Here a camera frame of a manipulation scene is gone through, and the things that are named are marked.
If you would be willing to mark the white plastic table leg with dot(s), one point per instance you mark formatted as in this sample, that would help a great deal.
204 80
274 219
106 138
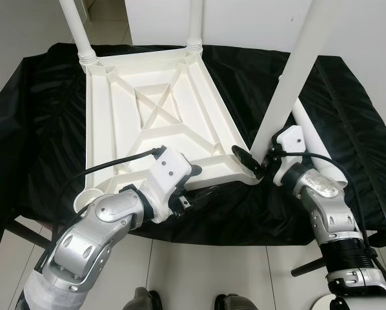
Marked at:
309 129
296 64
77 35
196 22

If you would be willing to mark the white plastic table top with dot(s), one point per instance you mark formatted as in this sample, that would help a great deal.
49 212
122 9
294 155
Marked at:
102 129

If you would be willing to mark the grey robot left foot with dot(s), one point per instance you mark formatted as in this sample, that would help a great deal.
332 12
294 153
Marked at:
142 300

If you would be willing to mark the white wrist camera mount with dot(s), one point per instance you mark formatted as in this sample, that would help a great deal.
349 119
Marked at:
170 165
290 139

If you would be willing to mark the grey robot foot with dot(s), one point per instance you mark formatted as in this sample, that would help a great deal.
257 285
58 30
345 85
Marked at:
235 303
142 300

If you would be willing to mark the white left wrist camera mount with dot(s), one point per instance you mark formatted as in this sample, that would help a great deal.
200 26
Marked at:
170 165

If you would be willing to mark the grey robot right foot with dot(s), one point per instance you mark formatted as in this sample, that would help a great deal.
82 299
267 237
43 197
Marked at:
235 303

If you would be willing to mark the black metal table leg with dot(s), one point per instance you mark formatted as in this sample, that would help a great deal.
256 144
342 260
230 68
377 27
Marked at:
306 268
31 234

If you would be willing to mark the black cloth table cover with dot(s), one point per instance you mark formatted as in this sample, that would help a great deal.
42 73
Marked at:
361 129

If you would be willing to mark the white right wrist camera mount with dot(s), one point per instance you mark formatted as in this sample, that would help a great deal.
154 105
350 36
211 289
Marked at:
290 139

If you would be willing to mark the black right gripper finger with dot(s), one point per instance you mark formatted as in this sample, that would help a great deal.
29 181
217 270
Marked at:
248 161

